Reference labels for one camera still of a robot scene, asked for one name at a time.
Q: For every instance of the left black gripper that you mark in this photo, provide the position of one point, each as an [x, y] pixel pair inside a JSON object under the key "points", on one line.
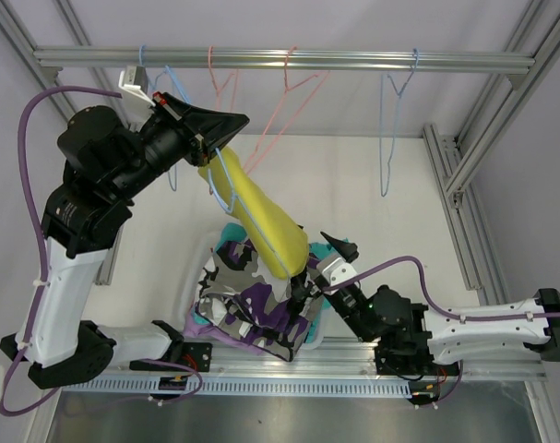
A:
{"points": [[206, 128]]}

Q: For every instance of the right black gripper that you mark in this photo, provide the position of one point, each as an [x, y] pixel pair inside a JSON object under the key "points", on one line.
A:
{"points": [[299, 289]]}

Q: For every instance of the olive yellow trousers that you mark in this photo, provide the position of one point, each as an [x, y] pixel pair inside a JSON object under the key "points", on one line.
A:
{"points": [[289, 239]]}

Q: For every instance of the pink wire hanger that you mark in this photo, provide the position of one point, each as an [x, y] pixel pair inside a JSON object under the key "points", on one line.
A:
{"points": [[220, 87], [267, 141]]}

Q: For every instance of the purple white patterned trousers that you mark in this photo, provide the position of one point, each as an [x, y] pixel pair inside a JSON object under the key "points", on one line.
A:
{"points": [[237, 294]]}

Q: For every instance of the lilac purple trousers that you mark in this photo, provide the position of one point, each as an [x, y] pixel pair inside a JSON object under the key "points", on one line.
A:
{"points": [[207, 332]]}

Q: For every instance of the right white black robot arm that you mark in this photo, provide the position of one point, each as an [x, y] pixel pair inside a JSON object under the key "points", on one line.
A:
{"points": [[413, 340]]}

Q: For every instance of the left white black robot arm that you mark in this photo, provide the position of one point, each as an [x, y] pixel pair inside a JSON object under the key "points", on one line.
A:
{"points": [[107, 166]]}

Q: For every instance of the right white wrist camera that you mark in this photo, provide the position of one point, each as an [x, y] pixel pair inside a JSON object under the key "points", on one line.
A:
{"points": [[334, 270]]}

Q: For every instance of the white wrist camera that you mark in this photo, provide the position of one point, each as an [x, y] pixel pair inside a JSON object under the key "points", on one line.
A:
{"points": [[334, 270], [134, 85]]}

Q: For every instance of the aluminium hanging rail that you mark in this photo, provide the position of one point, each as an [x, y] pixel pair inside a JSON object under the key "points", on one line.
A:
{"points": [[300, 59]]}

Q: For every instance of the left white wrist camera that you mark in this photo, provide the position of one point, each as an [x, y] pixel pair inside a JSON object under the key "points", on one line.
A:
{"points": [[134, 85]]}

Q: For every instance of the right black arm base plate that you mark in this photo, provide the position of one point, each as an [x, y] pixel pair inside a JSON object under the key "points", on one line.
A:
{"points": [[411, 367]]}

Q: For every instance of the white slotted cable duct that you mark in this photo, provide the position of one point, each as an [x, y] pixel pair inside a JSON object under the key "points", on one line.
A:
{"points": [[248, 386]]}

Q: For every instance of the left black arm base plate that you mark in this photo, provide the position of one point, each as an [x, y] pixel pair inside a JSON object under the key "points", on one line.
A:
{"points": [[195, 355]]}

